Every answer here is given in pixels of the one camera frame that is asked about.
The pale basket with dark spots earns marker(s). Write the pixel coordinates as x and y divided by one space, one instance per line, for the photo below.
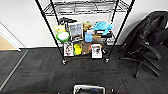
75 89

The low brown cardboard box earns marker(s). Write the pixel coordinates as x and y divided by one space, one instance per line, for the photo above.
86 48

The small yellow toy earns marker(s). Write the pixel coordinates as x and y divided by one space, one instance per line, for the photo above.
77 49

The blue cup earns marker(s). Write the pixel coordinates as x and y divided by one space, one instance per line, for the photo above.
88 37

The white box with red print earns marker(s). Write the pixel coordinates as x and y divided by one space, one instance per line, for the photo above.
96 51

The white and red picture box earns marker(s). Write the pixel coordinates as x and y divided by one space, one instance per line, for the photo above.
68 49

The green and white bowl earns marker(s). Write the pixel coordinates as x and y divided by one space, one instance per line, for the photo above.
62 36

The blue plush toy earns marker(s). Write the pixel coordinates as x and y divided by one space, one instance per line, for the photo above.
102 27

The black bag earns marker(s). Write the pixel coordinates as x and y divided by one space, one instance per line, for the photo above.
66 20

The blue cloth item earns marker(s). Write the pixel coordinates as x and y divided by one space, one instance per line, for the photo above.
95 91

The black office chair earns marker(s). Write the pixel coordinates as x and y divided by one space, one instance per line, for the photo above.
146 36

